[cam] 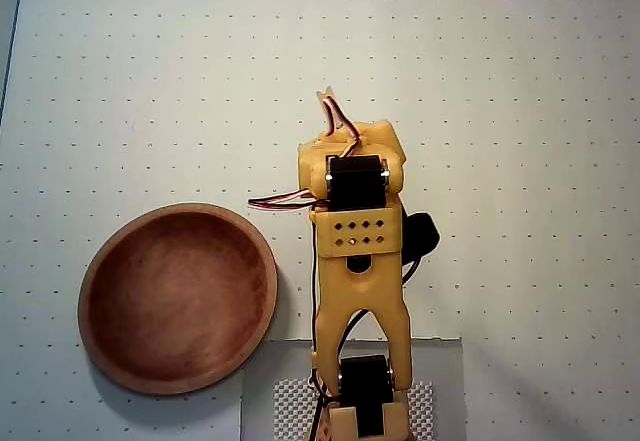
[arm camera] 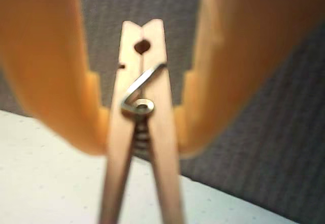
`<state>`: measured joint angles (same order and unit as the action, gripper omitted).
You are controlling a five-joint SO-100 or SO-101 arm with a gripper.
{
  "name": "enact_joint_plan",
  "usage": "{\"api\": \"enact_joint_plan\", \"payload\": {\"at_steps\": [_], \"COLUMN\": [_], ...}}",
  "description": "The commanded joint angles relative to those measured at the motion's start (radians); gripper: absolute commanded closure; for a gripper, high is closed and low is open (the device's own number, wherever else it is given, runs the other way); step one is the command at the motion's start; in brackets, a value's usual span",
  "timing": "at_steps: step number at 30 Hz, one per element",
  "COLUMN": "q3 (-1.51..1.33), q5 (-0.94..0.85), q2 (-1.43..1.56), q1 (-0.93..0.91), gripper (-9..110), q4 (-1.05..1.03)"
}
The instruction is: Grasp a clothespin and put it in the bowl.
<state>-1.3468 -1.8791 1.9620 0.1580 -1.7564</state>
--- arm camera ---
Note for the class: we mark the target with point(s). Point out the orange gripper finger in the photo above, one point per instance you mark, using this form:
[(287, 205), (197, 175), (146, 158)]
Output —
[(45, 69), (241, 51)]

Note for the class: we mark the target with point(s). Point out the wooden clothespin with metal spring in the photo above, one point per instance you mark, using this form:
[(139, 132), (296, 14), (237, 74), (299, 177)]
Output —
[(158, 132)]

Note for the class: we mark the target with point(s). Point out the dark grey ribbed mat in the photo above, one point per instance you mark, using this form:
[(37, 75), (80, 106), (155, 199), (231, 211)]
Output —
[(266, 145)]

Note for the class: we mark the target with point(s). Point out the white sheet with blue marks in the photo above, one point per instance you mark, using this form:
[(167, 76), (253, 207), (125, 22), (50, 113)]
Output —
[(50, 183)]

